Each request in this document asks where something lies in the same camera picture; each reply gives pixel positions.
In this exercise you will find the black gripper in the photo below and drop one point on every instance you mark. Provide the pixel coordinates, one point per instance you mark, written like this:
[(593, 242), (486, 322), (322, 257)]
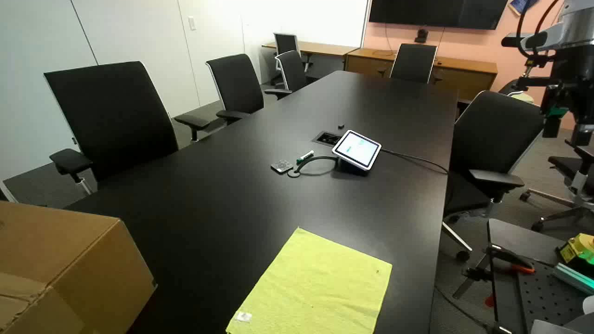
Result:
[(577, 77)]

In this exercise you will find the wooden desk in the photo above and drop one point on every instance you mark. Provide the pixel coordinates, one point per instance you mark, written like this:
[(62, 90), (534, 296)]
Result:
[(322, 49)]

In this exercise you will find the white framed tablet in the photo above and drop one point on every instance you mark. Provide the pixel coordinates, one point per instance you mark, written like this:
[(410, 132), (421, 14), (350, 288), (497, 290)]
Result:
[(358, 149)]

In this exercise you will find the teal green bar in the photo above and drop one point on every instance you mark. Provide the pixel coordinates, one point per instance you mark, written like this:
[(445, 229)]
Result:
[(573, 279)]

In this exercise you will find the wooden credenza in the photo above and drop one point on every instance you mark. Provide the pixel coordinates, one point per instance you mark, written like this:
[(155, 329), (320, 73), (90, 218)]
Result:
[(461, 71)]

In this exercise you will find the yellow rag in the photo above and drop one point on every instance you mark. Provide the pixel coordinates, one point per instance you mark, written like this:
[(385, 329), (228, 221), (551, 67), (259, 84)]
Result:
[(317, 290)]

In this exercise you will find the blue tilted card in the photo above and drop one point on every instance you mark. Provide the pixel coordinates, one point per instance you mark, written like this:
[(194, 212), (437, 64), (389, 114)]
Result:
[(523, 4)]

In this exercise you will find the brown cardboard box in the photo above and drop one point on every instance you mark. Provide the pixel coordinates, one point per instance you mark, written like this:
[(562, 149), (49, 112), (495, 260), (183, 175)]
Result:
[(62, 266)]

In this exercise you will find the white wall switch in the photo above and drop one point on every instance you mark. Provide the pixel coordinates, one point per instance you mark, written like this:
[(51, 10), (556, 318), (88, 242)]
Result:
[(192, 23)]

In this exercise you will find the black webcam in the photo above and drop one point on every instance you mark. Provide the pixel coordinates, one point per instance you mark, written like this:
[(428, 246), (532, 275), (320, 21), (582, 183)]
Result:
[(422, 36)]

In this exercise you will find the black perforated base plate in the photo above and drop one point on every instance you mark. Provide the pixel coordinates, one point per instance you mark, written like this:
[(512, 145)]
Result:
[(545, 299)]

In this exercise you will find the large black office chair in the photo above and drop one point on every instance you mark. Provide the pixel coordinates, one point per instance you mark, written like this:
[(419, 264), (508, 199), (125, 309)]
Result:
[(113, 118)]

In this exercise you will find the black tripod with orange clamp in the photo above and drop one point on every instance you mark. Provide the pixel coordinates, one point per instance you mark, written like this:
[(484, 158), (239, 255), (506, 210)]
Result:
[(493, 260)]

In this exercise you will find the black wall television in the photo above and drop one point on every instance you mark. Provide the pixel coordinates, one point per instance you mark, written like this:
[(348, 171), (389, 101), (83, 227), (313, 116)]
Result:
[(439, 12)]

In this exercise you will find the yellow green box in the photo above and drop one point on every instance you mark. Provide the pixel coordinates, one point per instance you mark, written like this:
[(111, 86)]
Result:
[(578, 247)]

